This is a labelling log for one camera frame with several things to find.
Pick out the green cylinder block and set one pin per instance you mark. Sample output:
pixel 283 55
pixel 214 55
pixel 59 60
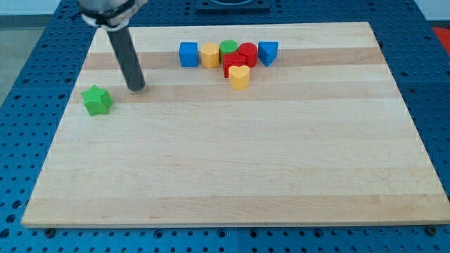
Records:
pixel 226 47

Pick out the yellow heart block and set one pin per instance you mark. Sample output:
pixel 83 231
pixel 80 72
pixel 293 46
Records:
pixel 239 77

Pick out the light wooden board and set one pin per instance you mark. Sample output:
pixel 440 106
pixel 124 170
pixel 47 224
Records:
pixel 321 137

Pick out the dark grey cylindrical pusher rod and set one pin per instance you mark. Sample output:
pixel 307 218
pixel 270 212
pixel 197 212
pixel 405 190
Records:
pixel 127 58

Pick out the red cylinder block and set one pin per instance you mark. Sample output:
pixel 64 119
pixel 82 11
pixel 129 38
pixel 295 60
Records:
pixel 249 51

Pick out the red notched block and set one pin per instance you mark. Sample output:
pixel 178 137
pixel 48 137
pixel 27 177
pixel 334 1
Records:
pixel 232 59

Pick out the blue triangle block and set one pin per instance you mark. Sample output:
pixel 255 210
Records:
pixel 267 52

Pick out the green star block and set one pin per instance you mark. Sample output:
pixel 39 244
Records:
pixel 97 101

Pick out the blue cube block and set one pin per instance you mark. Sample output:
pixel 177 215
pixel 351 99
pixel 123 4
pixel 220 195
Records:
pixel 188 54

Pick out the red object at right edge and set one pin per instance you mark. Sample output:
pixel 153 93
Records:
pixel 443 34

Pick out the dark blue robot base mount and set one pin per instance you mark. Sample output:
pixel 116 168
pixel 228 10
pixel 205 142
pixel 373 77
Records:
pixel 216 6

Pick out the yellow hexagon block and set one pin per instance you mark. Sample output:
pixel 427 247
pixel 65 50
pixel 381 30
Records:
pixel 210 55

